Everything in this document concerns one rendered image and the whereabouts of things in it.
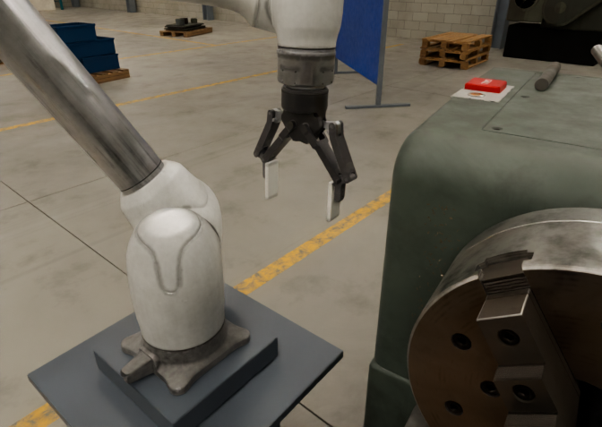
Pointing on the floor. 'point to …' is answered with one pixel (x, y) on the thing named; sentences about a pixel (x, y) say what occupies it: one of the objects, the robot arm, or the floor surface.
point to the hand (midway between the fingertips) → (300, 201)
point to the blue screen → (365, 31)
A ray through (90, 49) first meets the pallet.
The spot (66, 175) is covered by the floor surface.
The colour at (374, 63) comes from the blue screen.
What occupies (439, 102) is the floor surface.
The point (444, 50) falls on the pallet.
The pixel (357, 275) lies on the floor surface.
